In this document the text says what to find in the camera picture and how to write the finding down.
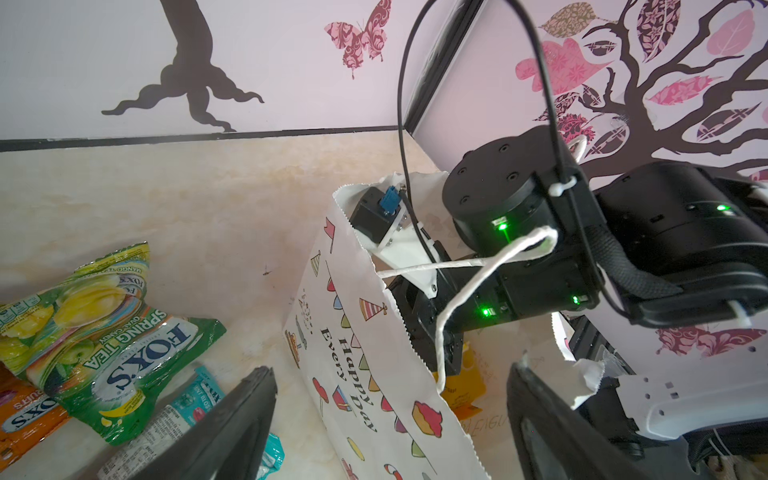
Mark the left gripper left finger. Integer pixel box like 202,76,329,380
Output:
134,366,278,480

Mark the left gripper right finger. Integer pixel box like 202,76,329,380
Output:
506,362,647,479

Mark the teal snack packet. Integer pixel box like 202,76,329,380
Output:
97,366,284,479

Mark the Foxs candy packet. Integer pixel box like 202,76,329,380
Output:
1,243,226,446

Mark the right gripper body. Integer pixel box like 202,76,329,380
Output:
388,267,510,375

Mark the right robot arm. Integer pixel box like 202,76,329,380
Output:
393,127,767,461

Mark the white paper bag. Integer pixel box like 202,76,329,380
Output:
284,184,604,479

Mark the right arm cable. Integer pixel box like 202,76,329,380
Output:
395,0,607,265

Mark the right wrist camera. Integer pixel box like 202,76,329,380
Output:
349,186,449,299

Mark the orange snack packet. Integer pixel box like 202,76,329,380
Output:
1,366,69,471

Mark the yellow corn chips packet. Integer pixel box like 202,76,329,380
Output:
441,344,487,421

